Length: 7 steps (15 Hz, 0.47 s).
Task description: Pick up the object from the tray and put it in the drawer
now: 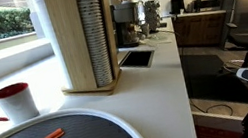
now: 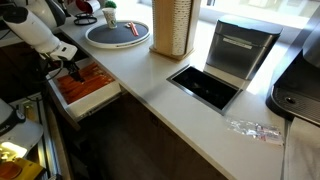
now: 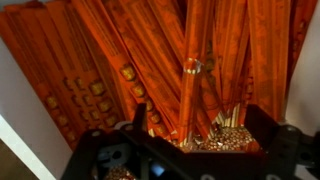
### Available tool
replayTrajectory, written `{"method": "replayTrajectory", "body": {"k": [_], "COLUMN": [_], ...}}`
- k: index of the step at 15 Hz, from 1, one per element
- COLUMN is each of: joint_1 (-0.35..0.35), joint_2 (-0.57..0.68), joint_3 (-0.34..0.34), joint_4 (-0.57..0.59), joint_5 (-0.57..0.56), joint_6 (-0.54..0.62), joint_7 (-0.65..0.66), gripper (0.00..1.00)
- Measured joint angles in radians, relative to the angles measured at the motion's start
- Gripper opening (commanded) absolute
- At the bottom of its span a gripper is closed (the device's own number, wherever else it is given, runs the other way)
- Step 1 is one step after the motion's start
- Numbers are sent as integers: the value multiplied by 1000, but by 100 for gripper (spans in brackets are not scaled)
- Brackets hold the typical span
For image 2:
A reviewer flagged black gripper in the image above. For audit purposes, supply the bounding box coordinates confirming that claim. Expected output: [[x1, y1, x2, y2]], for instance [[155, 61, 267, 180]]
[[59, 55, 86, 84]]

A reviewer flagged heap of orange sachets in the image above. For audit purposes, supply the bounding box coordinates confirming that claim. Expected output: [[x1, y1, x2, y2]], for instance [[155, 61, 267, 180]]
[[56, 62, 116, 104]]

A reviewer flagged clear plastic packet bag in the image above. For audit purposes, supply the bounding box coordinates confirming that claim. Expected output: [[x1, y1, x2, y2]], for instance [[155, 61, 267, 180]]
[[225, 117, 284, 146]]

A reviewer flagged stack of paper cups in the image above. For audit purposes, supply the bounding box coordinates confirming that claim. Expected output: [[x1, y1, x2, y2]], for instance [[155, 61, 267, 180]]
[[171, 0, 193, 56]]

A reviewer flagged wooden cup dispenser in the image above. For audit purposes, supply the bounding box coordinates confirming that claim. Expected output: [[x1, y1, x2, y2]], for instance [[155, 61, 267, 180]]
[[148, 0, 202, 62]]

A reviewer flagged orange sachet packet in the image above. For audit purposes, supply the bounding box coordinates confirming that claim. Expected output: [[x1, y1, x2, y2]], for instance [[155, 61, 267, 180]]
[[128, 21, 141, 37]]

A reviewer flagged black wire rack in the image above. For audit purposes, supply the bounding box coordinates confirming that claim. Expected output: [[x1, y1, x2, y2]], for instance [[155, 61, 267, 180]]
[[73, 12, 99, 27]]

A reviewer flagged black coffee machine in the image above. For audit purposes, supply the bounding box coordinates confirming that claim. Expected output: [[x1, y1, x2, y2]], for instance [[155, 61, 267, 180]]
[[265, 6, 320, 127]]

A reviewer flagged yellow box with orange button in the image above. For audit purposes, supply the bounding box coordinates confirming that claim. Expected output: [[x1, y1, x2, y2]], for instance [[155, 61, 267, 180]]
[[0, 158, 46, 180]]

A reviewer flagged steel-framed counter waste chute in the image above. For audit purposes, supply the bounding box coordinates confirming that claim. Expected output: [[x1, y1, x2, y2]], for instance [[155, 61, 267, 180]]
[[166, 64, 244, 116]]

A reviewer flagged round white-rimmed dark tray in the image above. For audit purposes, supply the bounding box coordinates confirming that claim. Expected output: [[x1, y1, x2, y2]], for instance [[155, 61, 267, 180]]
[[84, 19, 151, 50]]

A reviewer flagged white cup with green plant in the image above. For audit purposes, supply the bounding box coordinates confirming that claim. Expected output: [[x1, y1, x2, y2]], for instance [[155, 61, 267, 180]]
[[101, 0, 118, 30]]

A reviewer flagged aluminium frame rail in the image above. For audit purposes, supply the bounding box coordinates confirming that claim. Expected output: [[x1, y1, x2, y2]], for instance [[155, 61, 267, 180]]
[[9, 92, 65, 180]]

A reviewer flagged dark wooden cabinet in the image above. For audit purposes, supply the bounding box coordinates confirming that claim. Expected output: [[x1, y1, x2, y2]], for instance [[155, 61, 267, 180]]
[[0, 31, 88, 103]]

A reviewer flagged white mug with red inside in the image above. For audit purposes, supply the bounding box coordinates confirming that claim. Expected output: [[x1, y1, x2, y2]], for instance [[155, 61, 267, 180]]
[[66, 0, 101, 17]]

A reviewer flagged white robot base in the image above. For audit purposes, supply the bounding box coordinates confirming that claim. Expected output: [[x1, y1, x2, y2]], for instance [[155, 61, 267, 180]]
[[0, 98, 45, 163]]

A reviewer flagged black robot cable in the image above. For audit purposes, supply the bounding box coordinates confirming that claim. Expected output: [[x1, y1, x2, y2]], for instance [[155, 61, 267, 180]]
[[32, 54, 65, 102]]

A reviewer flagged stainless steel bin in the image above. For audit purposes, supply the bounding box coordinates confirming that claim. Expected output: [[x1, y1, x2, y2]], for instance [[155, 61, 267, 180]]
[[205, 14, 284, 81]]

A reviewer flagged white cloth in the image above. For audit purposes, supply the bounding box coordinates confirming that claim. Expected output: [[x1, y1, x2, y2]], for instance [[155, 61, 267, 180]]
[[282, 116, 320, 180]]

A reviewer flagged white open drawer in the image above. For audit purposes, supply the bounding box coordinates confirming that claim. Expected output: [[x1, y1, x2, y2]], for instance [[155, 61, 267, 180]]
[[44, 56, 123, 131]]

